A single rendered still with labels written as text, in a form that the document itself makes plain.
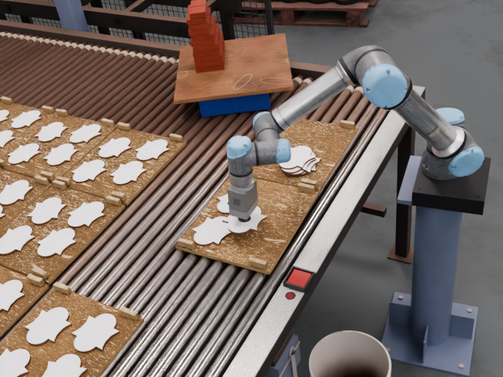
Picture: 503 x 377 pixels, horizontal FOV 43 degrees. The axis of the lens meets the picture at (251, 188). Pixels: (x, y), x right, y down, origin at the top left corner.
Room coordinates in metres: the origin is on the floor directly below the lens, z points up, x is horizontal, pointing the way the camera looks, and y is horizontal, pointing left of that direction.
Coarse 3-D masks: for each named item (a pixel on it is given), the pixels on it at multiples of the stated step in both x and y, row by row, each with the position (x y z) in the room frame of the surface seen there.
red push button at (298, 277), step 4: (292, 272) 1.39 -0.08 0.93; (296, 272) 1.39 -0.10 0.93; (300, 272) 1.38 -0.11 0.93; (304, 272) 1.38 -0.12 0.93; (292, 276) 1.37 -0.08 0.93; (296, 276) 1.37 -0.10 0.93; (300, 276) 1.37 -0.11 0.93; (304, 276) 1.37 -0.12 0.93; (308, 276) 1.36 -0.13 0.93; (288, 280) 1.36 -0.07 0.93; (292, 280) 1.36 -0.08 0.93; (296, 280) 1.35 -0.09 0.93; (300, 280) 1.35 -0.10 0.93; (304, 280) 1.35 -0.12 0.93; (296, 284) 1.34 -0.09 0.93; (300, 284) 1.33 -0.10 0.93; (304, 284) 1.33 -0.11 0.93
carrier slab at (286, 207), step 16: (224, 192) 1.83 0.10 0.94; (272, 192) 1.78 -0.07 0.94; (288, 192) 1.77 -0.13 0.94; (304, 192) 1.76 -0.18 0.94; (208, 208) 1.75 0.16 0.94; (272, 208) 1.70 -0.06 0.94; (288, 208) 1.68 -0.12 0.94; (304, 208) 1.67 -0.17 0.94; (192, 224) 1.68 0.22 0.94; (272, 224) 1.61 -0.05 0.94; (288, 224) 1.60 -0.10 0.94; (192, 240) 1.60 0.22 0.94; (224, 240) 1.57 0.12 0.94; (240, 240) 1.56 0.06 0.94; (256, 240) 1.55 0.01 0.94; (272, 240) 1.54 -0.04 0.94; (288, 240) 1.53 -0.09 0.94; (208, 256) 1.52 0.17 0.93; (224, 256) 1.50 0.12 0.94; (240, 256) 1.49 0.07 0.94; (256, 256) 1.48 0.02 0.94; (272, 256) 1.47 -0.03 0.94
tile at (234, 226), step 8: (256, 208) 1.65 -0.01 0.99; (232, 216) 1.62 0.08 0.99; (256, 216) 1.61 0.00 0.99; (264, 216) 1.61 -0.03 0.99; (232, 224) 1.58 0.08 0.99; (240, 224) 1.58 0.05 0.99; (248, 224) 1.57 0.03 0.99; (256, 224) 1.57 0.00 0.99; (232, 232) 1.55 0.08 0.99; (240, 232) 1.54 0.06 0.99
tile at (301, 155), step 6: (294, 150) 1.97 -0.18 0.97; (300, 150) 1.96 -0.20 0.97; (306, 150) 1.96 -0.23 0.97; (294, 156) 1.93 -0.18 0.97; (300, 156) 1.92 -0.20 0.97; (306, 156) 1.92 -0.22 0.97; (312, 156) 1.91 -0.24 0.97; (288, 162) 1.90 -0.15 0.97; (294, 162) 1.89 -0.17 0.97; (300, 162) 1.89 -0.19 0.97; (306, 162) 1.89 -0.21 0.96; (288, 168) 1.87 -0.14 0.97
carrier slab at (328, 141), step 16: (288, 128) 2.17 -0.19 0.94; (304, 128) 2.15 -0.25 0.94; (320, 128) 2.14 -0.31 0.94; (336, 128) 2.12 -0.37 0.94; (304, 144) 2.04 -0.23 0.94; (320, 144) 2.03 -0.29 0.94; (336, 144) 2.01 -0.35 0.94; (336, 160) 1.91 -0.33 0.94; (256, 176) 1.89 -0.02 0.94; (272, 176) 1.88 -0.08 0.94; (288, 176) 1.86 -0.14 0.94; (304, 176) 1.85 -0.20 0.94; (320, 176) 1.83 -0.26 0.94
